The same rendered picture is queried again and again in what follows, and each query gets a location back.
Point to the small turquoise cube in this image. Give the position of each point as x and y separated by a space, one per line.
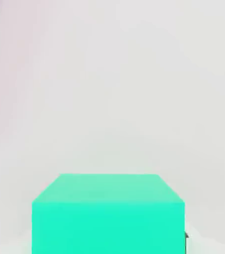
108 222

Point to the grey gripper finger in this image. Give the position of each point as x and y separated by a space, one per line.
186 241

